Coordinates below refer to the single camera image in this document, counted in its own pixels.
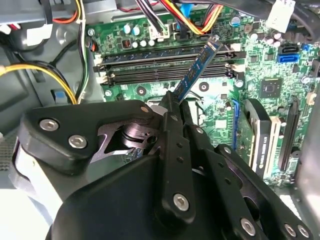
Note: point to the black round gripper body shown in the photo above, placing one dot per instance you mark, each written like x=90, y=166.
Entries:
x=112, y=212

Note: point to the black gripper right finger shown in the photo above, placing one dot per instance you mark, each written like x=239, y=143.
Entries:
x=236, y=200

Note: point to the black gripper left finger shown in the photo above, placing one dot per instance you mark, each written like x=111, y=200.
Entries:
x=75, y=116

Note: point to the blue RAM stick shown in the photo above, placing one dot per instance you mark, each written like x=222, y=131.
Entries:
x=197, y=67

